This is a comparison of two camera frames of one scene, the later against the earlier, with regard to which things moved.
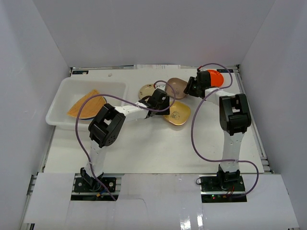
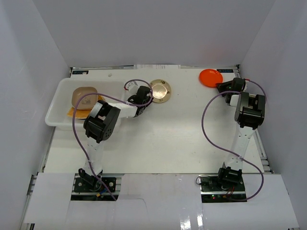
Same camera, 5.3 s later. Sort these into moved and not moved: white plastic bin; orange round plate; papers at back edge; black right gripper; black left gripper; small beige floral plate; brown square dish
Moved: black left gripper; brown square dish; small beige floral plate; black right gripper
Not moved: orange round plate; white plastic bin; papers at back edge
